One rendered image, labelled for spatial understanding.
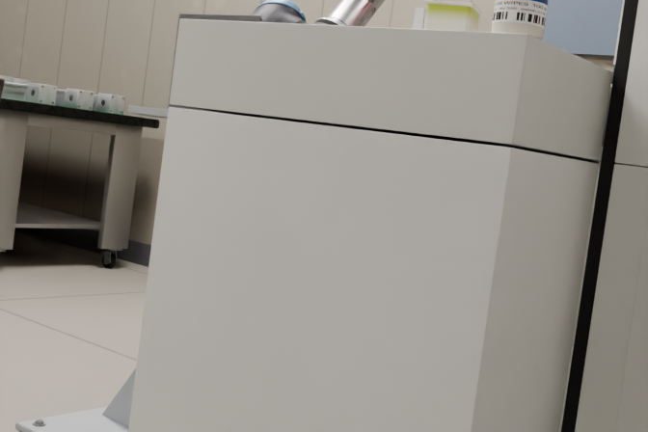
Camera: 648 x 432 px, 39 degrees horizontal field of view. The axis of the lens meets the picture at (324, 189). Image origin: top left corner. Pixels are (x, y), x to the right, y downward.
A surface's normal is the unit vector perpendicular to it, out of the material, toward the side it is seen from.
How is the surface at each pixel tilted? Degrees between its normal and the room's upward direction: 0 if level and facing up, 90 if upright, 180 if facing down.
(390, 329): 90
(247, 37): 90
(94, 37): 90
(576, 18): 90
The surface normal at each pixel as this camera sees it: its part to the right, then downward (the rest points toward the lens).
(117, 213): 0.78, 0.13
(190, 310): -0.57, -0.04
